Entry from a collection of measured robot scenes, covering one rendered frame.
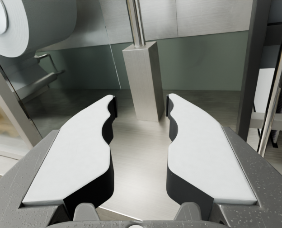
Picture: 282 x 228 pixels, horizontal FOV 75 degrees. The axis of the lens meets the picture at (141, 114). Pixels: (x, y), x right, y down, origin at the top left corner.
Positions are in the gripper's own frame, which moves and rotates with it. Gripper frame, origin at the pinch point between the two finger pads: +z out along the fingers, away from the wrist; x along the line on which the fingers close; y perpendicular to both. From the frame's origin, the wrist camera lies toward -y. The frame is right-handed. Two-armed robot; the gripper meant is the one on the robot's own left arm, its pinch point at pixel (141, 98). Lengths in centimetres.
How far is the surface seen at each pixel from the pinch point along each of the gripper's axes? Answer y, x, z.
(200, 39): 8, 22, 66
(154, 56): 10, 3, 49
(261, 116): 14.5, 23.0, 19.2
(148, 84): 18.3, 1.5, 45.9
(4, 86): 11.5, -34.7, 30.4
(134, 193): 34.4, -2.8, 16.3
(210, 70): 21, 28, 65
